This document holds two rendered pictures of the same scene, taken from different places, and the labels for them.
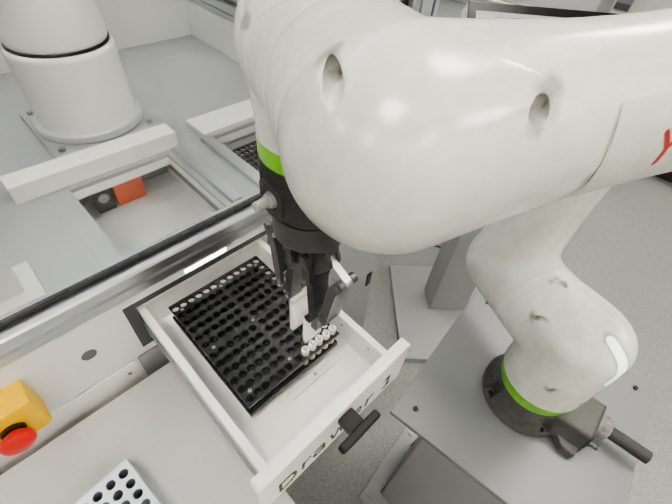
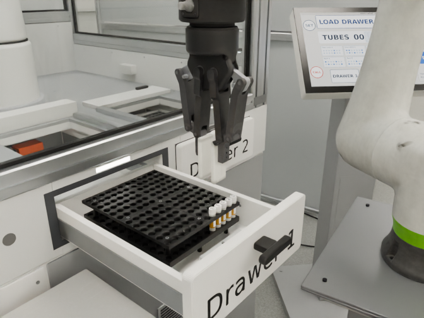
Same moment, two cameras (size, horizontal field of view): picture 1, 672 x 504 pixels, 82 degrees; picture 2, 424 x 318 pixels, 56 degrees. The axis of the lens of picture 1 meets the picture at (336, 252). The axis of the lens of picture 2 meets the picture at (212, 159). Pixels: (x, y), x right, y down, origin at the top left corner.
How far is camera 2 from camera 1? 0.36 m
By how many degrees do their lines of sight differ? 24
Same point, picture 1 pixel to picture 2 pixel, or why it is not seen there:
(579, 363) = not seen: outside the picture
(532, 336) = (404, 161)
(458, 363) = (354, 245)
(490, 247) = (352, 118)
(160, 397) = (69, 299)
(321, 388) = not seen: hidden behind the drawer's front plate
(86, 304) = (19, 175)
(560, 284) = (413, 122)
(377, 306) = (265, 307)
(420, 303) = (309, 296)
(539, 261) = (392, 115)
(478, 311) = (361, 211)
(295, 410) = not seen: hidden behind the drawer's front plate
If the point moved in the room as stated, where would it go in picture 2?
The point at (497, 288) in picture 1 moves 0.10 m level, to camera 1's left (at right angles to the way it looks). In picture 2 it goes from (366, 145) to (312, 145)
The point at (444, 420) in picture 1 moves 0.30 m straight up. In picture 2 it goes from (354, 284) to (383, 119)
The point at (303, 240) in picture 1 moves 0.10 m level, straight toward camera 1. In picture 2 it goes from (212, 40) to (225, 50)
